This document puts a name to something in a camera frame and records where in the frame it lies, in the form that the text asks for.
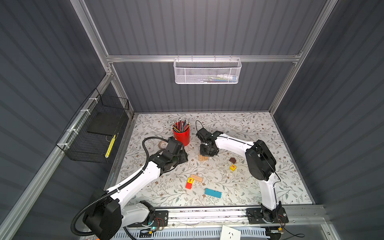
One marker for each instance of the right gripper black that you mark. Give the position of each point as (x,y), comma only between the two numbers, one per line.
(201,147)

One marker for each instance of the red yellow T block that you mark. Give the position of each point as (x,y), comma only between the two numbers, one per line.
(189,183)

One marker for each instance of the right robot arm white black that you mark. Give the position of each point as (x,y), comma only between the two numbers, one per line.
(261,164)

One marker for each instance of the small brown block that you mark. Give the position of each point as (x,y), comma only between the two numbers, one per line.
(232,160)

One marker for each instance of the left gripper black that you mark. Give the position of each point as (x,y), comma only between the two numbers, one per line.
(183,155)

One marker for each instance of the tape roll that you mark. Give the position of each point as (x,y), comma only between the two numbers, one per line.
(162,145)

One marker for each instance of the teal block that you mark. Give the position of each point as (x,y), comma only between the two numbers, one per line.
(213,193)

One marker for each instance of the small yellow cube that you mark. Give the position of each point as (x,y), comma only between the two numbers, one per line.
(233,168)

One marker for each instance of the coloured pencils bunch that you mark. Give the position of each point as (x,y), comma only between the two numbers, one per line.
(181,125)

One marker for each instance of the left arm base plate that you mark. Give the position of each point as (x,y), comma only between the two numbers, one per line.
(156,219)

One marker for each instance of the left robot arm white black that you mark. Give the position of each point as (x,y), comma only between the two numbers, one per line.
(104,215)

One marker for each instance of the yellow marker in black basket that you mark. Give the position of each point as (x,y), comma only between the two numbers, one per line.
(110,147)

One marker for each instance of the red pencil cup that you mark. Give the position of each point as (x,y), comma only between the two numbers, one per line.
(183,137)

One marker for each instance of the white wire mesh basket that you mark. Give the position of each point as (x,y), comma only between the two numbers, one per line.
(190,71)

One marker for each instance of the black wire wall basket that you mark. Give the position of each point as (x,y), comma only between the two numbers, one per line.
(79,145)

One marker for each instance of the white power socket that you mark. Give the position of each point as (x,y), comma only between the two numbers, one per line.
(228,233)

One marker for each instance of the markers in white basket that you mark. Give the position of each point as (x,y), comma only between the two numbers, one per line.
(231,79)

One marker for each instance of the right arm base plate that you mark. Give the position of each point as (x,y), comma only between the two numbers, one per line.
(255,216)

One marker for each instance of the black pad in basket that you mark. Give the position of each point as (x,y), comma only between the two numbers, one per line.
(104,124)

